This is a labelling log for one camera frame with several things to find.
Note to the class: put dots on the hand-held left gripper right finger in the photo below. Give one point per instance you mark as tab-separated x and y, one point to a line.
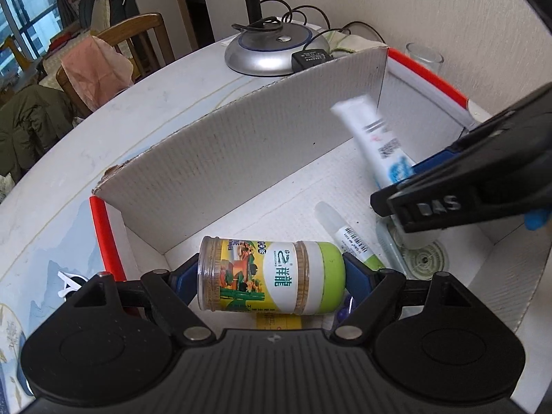
358	277

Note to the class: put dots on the silver lamp base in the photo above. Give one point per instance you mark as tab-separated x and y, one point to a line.
267	51

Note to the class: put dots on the black power adapter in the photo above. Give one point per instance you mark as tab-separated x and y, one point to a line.
311	58

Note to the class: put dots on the toothpick jar with green lid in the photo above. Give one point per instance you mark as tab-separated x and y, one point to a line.
276	276

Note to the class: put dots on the white sunglasses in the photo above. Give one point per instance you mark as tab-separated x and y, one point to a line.
69	284

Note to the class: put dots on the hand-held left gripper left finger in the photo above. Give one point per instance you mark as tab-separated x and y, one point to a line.
186	278

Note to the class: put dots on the dark green jacket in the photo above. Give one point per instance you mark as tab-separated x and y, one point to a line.
30	129

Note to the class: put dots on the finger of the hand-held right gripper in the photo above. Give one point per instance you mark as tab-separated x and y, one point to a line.
509	125
453	198

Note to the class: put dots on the window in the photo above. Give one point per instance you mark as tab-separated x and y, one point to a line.
26	13

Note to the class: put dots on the silver and purple small device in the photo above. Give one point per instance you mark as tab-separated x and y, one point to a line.
343	313

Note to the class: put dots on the green floral cloth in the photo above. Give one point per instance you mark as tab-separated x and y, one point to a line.
349	41

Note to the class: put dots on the red cardboard box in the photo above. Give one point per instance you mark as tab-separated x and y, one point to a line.
258	159

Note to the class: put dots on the chair with draped coat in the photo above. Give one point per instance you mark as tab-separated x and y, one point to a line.
110	8

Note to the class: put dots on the pink cloth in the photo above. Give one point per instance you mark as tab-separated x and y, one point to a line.
95	73

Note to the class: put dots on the white blue striped tube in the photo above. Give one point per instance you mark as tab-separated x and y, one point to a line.
379	142

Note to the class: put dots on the clear cap green glue pen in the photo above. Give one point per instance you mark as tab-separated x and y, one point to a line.
349	237

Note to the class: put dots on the round pale green case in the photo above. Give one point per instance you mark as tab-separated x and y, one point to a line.
420	258

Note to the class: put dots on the person's right hand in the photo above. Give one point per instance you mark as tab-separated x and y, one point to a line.
537	220

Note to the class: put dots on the clear drinking glass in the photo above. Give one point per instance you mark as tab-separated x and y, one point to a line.
425	58

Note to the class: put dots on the wooden chair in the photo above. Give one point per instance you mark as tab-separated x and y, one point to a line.
142	39

